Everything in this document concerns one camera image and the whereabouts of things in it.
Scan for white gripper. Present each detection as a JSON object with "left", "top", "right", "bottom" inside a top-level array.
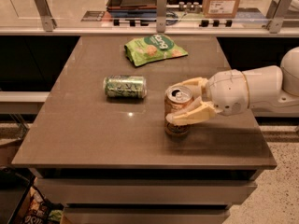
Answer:
[{"left": 165, "top": 70, "right": 249, "bottom": 126}]

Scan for orange soda can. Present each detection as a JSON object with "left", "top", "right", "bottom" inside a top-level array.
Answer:
[{"left": 164, "top": 85, "right": 193, "bottom": 136}]

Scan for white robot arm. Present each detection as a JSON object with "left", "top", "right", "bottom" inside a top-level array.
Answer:
[{"left": 165, "top": 48, "right": 299, "bottom": 126}]

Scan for green rice chip bag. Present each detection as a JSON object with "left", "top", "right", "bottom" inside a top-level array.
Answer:
[{"left": 124, "top": 35, "right": 188, "bottom": 67}]

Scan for green soda can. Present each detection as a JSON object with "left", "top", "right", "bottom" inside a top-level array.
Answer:
[{"left": 103, "top": 75, "right": 147, "bottom": 99}]

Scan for cardboard box with label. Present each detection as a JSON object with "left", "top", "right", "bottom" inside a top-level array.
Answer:
[{"left": 202, "top": 0, "right": 240, "bottom": 18}]

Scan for grey table drawer unit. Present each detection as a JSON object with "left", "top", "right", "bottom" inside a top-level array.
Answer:
[{"left": 36, "top": 178, "right": 257, "bottom": 224}]

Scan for snack bags under table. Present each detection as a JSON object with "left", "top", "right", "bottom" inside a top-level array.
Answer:
[{"left": 20, "top": 188, "right": 63, "bottom": 224}]

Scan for dark bin at left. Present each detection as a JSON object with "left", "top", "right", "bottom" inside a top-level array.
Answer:
[{"left": 0, "top": 166, "right": 34, "bottom": 224}]

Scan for middle metal glass bracket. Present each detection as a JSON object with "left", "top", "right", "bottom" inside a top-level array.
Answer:
[{"left": 156, "top": 0, "right": 167, "bottom": 33}]

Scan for metal glass bracket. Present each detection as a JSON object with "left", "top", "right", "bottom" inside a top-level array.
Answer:
[
  {"left": 156, "top": 0, "right": 167, "bottom": 33},
  {"left": 34, "top": 0, "right": 57, "bottom": 32},
  {"left": 266, "top": 0, "right": 292, "bottom": 34}
]

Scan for right metal glass bracket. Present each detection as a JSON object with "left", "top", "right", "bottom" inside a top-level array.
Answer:
[{"left": 266, "top": 0, "right": 292, "bottom": 34}]

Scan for left metal glass bracket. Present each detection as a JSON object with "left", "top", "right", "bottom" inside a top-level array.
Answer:
[{"left": 34, "top": 0, "right": 57, "bottom": 32}]

